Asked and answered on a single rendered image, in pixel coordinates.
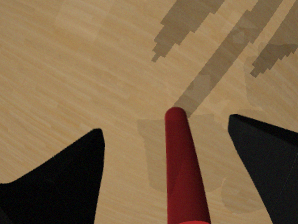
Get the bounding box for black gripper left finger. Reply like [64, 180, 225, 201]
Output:
[0, 128, 105, 224]

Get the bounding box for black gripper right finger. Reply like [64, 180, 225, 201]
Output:
[227, 113, 298, 224]

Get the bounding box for red peg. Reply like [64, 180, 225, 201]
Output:
[164, 107, 212, 224]

